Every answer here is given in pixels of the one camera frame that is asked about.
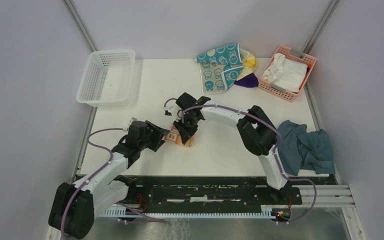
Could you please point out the dark teal cloth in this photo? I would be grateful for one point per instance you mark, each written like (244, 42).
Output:
(303, 150)

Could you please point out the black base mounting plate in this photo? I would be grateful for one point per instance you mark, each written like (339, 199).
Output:
(215, 194)

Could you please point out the teal bunny pattern towel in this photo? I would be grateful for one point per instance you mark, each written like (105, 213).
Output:
(220, 67)

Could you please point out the white toothed cable rail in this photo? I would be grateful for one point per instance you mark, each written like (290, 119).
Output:
(122, 212)

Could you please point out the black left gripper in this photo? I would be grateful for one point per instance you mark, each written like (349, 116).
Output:
(157, 133)

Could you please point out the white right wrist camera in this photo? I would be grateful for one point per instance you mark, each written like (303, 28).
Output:
(170, 108)

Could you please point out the yellow cloth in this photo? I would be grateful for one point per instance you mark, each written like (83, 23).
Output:
(249, 66)

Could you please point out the pink plastic basket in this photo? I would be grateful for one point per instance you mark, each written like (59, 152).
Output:
(294, 55)

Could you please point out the cream rabbit text towel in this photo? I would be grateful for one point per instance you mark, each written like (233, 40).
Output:
(174, 137)

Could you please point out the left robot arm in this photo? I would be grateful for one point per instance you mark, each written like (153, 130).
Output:
(76, 205)

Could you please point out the white plastic basket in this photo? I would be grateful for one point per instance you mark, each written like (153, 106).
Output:
(107, 78)

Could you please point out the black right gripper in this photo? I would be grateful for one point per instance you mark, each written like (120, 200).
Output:
(185, 134)

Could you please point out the purple cloth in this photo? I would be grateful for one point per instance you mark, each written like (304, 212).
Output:
(248, 81)

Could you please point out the white cloth in basket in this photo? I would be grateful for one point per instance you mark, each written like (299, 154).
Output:
(284, 73)

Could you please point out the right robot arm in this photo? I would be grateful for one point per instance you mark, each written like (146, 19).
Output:
(258, 134)

